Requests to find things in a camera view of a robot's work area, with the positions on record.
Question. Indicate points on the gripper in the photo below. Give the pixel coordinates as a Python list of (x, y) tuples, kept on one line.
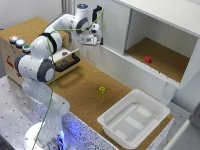
[(90, 40)]

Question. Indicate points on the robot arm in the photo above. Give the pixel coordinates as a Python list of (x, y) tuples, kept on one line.
[(36, 68)]

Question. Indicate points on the yellow block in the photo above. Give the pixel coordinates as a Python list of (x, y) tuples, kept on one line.
[(102, 89)]

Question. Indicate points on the pink block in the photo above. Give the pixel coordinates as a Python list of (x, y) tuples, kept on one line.
[(147, 59)]

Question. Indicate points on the wooden drawer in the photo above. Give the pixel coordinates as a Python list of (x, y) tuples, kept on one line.
[(70, 56)]

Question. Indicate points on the white sliding door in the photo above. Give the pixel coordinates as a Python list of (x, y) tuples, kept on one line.
[(115, 23)]

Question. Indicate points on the wooden drawer box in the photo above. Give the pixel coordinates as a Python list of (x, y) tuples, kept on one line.
[(30, 28)]

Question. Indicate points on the green button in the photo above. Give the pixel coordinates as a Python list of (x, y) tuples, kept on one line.
[(26, 48)]

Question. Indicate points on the blue button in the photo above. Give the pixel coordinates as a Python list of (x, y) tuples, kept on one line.
[(20, 42)]

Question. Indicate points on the red button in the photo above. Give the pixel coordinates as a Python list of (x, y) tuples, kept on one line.
[(13, 38)]

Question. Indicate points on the white cabinet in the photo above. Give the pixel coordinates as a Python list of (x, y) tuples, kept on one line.
[(166, 13)]

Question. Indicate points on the white plastic box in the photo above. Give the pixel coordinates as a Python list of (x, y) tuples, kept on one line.
[(133, 120)]

